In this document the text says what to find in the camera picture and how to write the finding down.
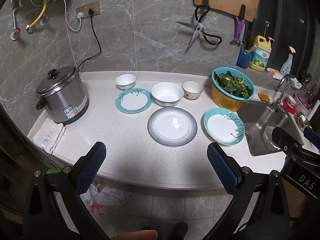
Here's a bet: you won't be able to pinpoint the purple peeler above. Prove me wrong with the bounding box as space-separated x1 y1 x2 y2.
230 16 245 46

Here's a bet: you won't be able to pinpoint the black power cable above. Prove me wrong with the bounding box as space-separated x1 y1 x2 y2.
77 8 102 70

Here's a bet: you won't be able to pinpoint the red coaster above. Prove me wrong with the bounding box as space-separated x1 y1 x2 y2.
282 99 297 115

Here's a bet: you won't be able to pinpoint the white power cable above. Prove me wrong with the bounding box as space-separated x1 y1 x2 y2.
60 0 83 32

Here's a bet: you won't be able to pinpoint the stainless steel rice cooker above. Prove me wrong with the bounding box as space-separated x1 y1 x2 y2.
36 66 90 125

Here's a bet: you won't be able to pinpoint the small patterned bowl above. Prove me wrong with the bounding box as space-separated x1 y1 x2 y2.
182 80 204 100

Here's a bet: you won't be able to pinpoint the yellow hose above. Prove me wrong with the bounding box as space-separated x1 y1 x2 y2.
29 0 47 29

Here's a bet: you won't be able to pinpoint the blue cup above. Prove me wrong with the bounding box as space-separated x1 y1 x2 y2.
236 49 253 69

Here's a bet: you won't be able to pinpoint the teal colander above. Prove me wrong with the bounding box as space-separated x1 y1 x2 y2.
212 67 255 101

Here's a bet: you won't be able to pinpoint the purple utensil holder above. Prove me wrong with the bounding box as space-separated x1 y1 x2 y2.
294 92 313 113

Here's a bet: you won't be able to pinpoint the green plastic object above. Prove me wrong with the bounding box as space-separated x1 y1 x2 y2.
46 162 60 174

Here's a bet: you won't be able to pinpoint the black handled kitchen scissors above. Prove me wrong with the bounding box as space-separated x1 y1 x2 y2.
174 4 222 53

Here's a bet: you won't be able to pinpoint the yellow basket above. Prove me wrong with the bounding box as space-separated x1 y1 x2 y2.
211 80 253 112

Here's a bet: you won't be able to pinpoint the grey rim white plate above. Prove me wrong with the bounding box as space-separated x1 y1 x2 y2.
147 107 197 147

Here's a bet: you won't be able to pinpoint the braided metal hose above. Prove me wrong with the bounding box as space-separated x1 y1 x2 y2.
12 0 22 34

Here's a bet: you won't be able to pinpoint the yellow detergent bottle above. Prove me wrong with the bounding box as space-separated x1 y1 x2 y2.
249 35 274 72

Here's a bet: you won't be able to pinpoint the green leafy vegetables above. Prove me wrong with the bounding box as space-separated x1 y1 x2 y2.
215 71 252 99

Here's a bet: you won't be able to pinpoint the white orange sponge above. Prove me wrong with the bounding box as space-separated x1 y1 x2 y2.
265 67 283 80

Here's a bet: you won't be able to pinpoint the white plastic bags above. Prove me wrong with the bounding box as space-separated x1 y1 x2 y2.
80 182 125 217

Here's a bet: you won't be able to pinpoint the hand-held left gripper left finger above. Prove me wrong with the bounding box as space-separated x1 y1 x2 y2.
22 141 110 240

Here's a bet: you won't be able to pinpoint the folded white cloth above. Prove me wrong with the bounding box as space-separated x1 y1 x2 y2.
33 120 67 155

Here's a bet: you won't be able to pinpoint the teal floral rim plate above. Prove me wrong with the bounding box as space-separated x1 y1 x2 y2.
115 88 153 113
203 108 245 146

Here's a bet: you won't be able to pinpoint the wall socket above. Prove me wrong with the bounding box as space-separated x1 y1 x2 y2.
76 1 101 18

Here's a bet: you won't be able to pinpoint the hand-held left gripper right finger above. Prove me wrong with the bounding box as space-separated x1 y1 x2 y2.
200 142 292 240

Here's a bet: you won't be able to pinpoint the stainless steel sink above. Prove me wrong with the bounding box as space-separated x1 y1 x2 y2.
237 99 305 157

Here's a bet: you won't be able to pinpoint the white spray bottle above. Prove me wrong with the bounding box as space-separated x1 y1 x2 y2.
279 46 297 76

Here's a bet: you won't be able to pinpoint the red water valve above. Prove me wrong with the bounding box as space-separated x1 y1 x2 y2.
10 27 22 40

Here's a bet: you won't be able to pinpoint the person's left hand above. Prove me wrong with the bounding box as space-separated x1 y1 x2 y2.
110 230 158 240

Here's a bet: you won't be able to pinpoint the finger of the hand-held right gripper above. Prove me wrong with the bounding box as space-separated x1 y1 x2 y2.
304 127 320 153
272 127 305 151

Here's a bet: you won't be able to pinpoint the large white bowl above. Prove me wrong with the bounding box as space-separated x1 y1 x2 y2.
151 82 185 107

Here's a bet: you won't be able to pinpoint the small white bowl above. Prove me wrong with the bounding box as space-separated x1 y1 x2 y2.
115 74 137 90

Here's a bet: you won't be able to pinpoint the metal faucet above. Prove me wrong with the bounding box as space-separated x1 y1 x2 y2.
272 74 292 113

